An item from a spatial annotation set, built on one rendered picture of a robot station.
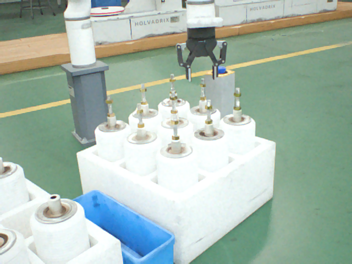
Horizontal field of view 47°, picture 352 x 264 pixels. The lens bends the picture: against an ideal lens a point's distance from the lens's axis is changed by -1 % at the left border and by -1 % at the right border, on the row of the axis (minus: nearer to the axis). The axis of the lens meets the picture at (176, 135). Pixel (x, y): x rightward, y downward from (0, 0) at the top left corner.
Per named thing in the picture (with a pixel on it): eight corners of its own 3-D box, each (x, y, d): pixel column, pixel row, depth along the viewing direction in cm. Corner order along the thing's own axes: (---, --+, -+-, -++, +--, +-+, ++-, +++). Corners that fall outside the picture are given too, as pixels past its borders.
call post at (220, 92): (205, 160, 142) (203, 73, 129) (218, 153, 146) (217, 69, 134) (221, 166, 137) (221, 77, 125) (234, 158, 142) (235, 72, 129)
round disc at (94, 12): (81, 15, 329) (80, 7, 326) (115, 11, 342) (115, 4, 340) (94, 18, 304) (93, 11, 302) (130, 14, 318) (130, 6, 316)
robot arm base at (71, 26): (69, 64, 155) (61, 19, 148) (91, 60, 159) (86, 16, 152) (76, 69, 147) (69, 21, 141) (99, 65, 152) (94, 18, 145)
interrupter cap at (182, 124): (163, 131, 104) (162, 128, 104) (159, 120, 111) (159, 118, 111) (191, 128, 105) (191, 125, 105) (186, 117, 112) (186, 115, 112)
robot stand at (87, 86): (71, 135, 168) (60, 64, 156) (104, 127, 174) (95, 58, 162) (82, 147, 156) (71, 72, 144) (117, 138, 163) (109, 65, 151)
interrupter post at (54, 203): (47, 213, 72) (43, 197, 71) (59, 207, 74) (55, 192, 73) (54, 218, 71) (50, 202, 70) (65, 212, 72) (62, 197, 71)
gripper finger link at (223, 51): (223, 41, 107) (218, 62, 109) (230, 42, 107) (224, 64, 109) (221, 39, 109) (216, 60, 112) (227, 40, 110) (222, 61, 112)
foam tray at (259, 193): (84, 207, 118) (76, 152, 111) (176, 159, 143) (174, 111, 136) (182, 268, 93) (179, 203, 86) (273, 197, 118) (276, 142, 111)
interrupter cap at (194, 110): (218, 115, 113) (218, 113, 112) (191, 117, 112) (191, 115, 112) (214, 106, 119) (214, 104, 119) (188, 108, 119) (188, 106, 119)
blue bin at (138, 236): (66, 245, 103) (58, 205, 98) (101, 225, 110) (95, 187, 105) (143, 308, 83) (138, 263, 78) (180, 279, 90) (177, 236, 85)
